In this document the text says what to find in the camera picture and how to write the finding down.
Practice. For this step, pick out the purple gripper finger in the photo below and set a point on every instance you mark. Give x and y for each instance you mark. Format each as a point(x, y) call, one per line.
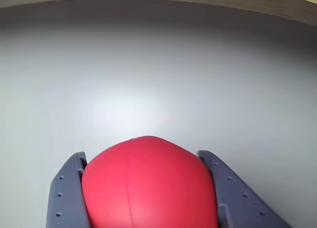
point(237, 203)
point(67, 193)

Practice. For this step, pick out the red ball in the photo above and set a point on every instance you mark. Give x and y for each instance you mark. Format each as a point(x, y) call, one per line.
point(148, 183)

